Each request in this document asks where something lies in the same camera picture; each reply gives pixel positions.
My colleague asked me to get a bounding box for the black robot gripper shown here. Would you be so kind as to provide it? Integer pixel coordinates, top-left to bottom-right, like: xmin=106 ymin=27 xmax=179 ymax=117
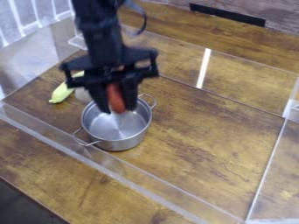
xmin=60 ymin=30 xmax=159 ymax=114

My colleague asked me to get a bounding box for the red and white plush mushroom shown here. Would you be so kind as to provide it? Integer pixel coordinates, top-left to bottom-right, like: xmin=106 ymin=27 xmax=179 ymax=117
xmin=74 ymin=83 xmax=128 ymax=115

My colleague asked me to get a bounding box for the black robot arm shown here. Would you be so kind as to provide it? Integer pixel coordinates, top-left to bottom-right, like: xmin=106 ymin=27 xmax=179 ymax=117
xmin=60 ymin=0 xmax=159 ymax=113

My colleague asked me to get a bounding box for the silver metal pot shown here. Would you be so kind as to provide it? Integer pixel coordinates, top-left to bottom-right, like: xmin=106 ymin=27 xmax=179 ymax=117
xmin=72 ymin=94 xmax=156 ymax=151

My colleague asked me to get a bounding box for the black strip on table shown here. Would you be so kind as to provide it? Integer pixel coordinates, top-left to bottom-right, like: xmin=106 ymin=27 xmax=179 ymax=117
xmin=190 ymin=3 xmax=267 ymax=27

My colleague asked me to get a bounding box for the yellow handled metal tool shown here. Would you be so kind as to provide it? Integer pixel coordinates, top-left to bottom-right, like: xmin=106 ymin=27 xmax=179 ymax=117
xmin=48 ymin=81 xmax=80 ymax=104

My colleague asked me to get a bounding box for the clear acrylic triangle bracket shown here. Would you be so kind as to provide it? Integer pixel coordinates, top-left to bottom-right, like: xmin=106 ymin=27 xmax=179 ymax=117
xmin=68 ymin=31 xmax=88 ymax=51

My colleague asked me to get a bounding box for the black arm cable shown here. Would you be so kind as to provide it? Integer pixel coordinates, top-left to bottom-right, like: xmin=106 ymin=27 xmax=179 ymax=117
xmin=124 ymin=0 xmax=150 ymax=37

